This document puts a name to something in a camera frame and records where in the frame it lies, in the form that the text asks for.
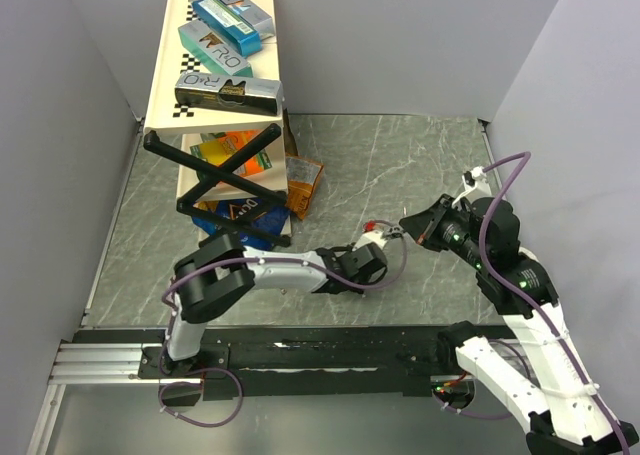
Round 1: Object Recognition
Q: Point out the cream two-tier shelf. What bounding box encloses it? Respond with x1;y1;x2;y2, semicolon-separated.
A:
143;0;291;247

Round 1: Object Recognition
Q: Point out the silver R&O box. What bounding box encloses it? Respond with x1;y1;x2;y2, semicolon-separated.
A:
219;0;276;40

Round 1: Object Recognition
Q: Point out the teal R&O box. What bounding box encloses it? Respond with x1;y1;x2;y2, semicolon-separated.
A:
178;20;253;78

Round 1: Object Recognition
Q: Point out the orange sponge package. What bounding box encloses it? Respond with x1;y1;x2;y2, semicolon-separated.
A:
189;130;274;179

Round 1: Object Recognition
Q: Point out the orange Kettle chips bag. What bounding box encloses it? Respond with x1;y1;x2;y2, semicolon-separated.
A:
286;155;324;220

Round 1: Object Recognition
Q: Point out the dark grey R&O box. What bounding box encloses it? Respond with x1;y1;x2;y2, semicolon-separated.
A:
174;71;284;116

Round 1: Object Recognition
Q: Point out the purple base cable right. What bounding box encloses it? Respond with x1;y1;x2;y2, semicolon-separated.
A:
432;374;526;420

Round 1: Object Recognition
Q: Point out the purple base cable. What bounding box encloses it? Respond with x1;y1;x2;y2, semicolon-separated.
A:
157;365;245;429
432;374;526;420

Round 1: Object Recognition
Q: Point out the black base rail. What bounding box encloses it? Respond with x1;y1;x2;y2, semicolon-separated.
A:
137;324;506;402

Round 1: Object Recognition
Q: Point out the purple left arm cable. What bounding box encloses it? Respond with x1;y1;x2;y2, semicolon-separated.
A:
158;219;409;376

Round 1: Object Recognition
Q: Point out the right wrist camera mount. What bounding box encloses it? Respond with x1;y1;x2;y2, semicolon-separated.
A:
452;166;492;209

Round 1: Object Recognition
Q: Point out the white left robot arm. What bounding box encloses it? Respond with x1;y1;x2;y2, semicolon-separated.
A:
158;228;393;377

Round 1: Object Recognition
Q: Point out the blue foil box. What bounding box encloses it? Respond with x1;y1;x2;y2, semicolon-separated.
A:
191;0;262;57

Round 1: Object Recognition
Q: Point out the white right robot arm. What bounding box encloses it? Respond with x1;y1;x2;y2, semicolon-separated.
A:
400;195;639;454

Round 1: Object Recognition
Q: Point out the small padlock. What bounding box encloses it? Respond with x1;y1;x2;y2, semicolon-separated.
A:
382;226;405;239

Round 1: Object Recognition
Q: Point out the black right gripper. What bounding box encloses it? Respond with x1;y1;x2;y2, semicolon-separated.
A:
398;192;486;266

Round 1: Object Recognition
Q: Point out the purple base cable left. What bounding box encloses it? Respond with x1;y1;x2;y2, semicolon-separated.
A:
157;365;245;429

